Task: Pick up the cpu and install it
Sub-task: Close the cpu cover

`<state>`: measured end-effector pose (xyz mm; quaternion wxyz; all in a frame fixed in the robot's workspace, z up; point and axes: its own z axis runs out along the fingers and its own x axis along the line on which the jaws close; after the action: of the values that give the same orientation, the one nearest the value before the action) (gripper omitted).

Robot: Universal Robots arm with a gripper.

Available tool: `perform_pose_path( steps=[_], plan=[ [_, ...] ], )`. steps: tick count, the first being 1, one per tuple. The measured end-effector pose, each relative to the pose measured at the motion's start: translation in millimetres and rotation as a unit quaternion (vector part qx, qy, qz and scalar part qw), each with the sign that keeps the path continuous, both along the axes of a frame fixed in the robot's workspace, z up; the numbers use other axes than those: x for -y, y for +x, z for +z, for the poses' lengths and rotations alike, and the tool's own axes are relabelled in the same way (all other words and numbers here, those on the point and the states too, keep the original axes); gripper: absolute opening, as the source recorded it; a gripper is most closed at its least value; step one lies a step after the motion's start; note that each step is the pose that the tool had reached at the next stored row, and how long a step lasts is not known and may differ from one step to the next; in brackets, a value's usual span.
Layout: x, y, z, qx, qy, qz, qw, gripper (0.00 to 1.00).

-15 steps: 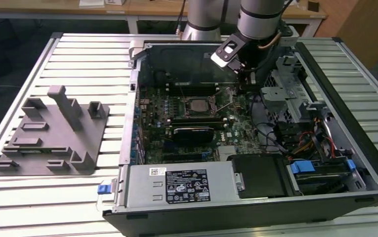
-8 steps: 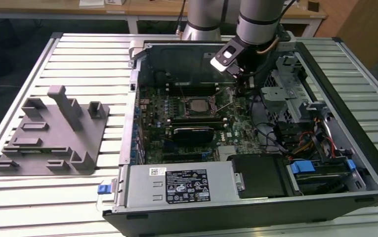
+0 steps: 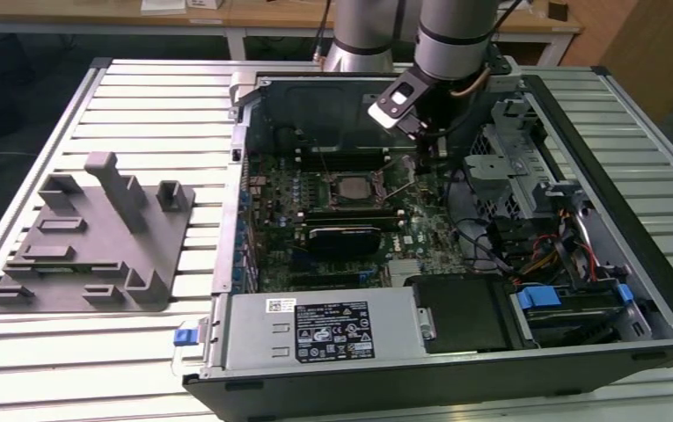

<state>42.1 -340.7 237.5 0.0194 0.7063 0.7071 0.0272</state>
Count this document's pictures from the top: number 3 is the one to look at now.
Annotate grey side camera mount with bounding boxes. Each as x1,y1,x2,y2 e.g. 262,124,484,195
484,55,521,92

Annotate CPU socket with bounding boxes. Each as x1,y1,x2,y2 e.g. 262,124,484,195
325,170,389,210

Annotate silver chipset heatsink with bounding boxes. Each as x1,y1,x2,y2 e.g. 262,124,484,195
387,258,425,281

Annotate silver CPU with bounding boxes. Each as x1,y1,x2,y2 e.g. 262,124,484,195
336,174,375,201

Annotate metal drive cage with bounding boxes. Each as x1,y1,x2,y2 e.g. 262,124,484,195
463,98,596,223

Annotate silver power supply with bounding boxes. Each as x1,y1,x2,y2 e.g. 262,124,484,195
210,292,435,374

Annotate grey parts rack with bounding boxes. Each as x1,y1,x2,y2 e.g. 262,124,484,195
0,151,198,316

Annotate wooden desk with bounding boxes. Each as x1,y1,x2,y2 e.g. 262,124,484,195
94,0,585,67

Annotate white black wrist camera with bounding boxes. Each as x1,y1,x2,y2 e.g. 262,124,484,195
366,72,433,129

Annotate yellow orange power wires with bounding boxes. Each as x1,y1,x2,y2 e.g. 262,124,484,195
521,252,559,274

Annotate black RAM slot bank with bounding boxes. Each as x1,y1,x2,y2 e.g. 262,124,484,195
298,146,392,171
304,208,405,232

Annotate hard disk in blue carrier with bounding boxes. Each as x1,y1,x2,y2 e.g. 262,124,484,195
509,283,655,349

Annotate wooden cabinet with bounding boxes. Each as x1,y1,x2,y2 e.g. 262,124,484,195
561,0,673,127

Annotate green motherboard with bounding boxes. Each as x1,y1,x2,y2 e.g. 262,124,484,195
241,149,483,295

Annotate white paper box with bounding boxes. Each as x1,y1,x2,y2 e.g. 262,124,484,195
140,0,189,13

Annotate black graphics card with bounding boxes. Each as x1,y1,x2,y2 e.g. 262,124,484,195
304,225,385,261

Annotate black PC case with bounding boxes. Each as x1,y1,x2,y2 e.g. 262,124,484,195
181,65,673,422

